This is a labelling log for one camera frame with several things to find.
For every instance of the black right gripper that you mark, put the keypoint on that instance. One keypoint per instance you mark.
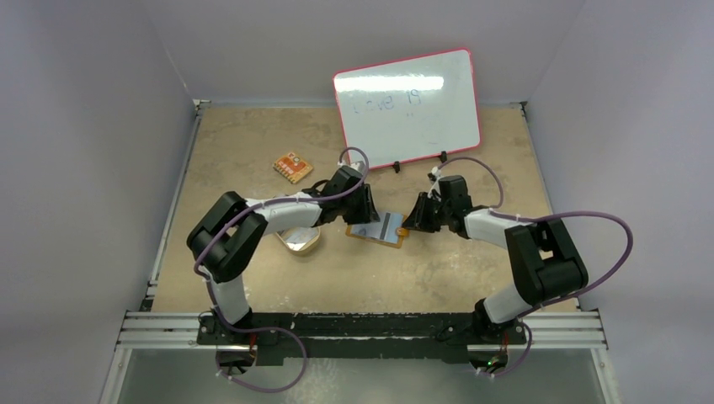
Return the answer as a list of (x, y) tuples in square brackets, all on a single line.
[(425, 210)]

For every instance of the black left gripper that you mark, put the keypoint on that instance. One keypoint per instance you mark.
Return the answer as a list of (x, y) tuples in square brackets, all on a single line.
[(366, 214)]

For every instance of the yellow leather card holder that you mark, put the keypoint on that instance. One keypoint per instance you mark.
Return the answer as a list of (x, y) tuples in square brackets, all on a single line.
[(355, 231)]

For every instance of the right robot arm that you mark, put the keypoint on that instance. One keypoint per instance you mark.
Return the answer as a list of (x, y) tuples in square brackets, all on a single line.
[(545, 264)]

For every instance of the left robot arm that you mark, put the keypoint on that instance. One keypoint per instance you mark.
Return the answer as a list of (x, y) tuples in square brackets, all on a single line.
[(227, 237)]

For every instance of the beige oval card tray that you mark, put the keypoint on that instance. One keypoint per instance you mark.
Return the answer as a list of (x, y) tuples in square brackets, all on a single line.
[(309, 247)]

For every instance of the pink framed whiteboard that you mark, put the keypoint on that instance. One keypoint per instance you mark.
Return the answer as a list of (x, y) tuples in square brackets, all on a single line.
[(410, 109)]

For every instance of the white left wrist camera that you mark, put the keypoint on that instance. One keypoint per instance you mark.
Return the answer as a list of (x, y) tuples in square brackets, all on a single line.
[(359, 166)]

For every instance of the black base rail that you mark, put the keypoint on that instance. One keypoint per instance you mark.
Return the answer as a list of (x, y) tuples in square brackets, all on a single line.
[(447, 336)]

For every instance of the aluminium frame rails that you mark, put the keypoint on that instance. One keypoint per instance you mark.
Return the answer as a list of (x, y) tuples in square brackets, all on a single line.
[(158, 360)]

